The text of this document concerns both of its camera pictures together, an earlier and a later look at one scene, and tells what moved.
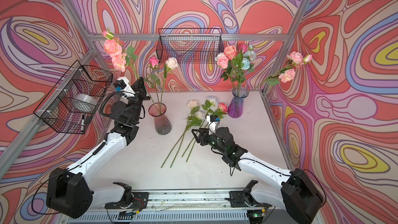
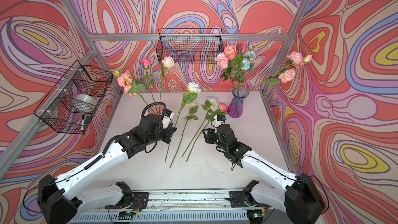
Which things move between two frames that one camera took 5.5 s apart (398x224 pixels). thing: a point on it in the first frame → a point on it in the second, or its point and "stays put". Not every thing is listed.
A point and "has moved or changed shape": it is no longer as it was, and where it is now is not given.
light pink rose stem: x=222 y=63 stays put
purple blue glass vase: x=235 y=108 stays put
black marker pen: x=83 y=122 stays put
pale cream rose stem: x=199 y=115 → x=193 y=110
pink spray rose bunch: x=115 y=48 has moved or changed shape
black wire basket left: x=69 y=107 stays put
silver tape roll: x=86 y=99 stays put
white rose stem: x=193 y=105 → x=193 y=89
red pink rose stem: x=222 y=111 stays put
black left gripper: x=137 y=86 → x=170 y=130
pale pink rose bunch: x=288 y=74 stays put
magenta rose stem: x=154 y=80 → x=146 y=63
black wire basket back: x=191 y=45 stays put
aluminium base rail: x=212 y=207 stays put
